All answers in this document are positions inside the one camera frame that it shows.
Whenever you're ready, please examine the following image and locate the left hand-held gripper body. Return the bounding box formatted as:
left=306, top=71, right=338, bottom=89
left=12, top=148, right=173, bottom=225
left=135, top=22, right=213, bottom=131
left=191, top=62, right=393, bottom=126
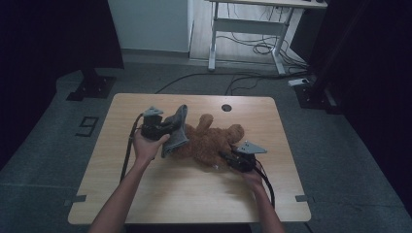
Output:
left=140, top=106, right=166, bottom=141

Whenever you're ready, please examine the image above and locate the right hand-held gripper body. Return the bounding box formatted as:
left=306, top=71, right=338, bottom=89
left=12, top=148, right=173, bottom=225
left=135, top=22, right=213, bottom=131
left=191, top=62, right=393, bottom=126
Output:
left=228, top=140, right=268, bottom=173

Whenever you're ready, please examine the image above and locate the grey cloth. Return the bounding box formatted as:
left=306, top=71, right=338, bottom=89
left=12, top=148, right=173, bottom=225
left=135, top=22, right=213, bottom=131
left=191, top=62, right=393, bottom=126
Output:
left=160, top=104, right=190, bottom=159

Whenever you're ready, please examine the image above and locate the brown teddy bear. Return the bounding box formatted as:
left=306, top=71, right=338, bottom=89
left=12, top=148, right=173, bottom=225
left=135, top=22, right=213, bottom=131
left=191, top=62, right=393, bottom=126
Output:
left=171, top=113, right=246, bottom=169

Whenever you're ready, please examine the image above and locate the person's right hand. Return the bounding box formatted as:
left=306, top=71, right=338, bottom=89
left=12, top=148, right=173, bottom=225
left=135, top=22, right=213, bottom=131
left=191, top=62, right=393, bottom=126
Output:
left=240, top=167, right=265, bottom=193

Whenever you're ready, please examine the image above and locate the person's left hand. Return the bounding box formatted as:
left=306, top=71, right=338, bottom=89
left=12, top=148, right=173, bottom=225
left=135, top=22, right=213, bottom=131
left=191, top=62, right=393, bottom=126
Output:
left=132, top=130, right=171, bottom=168

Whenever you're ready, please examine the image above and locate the black stand base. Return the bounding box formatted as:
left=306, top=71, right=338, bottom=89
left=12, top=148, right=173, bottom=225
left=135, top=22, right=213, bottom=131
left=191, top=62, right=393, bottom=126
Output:
left=293, top=76, right=344, bottom=116
left=66, top=67, right=118, bottom=102

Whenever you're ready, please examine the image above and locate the black curtain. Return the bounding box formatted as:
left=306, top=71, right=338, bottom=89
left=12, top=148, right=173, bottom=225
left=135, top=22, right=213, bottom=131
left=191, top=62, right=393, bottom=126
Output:
left=0, top=0, right=124, bottom=169
left=307, top=0, right=412, bottom=215

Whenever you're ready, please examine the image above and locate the left hand-held gripper black cable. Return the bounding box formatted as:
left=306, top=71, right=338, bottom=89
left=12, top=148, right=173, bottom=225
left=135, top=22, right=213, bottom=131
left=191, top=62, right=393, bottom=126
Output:
left=120, top=113, right=145, bottom=183

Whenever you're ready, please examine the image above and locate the hand-held gripper black cable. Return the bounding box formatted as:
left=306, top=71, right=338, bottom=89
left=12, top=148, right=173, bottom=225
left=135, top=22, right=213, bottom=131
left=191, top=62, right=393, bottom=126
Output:
left=120, top=113, right=145, bottom=183
left=256, top=163, right=276, bottom=210

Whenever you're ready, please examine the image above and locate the right hand-held gripper black cable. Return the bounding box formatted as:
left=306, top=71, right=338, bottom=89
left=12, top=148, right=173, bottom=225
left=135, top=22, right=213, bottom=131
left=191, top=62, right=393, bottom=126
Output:
left=256, top=163, right=276, bottom=210

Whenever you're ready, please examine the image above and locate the long black floor cable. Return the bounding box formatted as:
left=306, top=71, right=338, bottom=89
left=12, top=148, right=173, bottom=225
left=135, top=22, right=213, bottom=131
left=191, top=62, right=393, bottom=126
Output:
left=154, top=71, right=310, bottom=95

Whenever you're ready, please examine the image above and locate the short black floor cable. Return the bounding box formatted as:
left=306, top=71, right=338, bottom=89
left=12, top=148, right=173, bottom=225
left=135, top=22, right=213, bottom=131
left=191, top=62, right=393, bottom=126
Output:
left=224, top=75, right=270, bottom=96

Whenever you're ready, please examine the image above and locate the tangle of black cables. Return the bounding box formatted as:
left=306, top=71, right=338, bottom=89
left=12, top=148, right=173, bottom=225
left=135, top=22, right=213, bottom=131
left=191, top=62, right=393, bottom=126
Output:
left=216, top=32, right=309, bottom=71

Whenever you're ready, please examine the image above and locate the white desk frame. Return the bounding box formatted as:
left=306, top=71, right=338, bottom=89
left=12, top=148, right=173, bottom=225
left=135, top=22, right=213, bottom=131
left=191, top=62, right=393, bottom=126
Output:
left=207, top=0, right=328, bottom=76

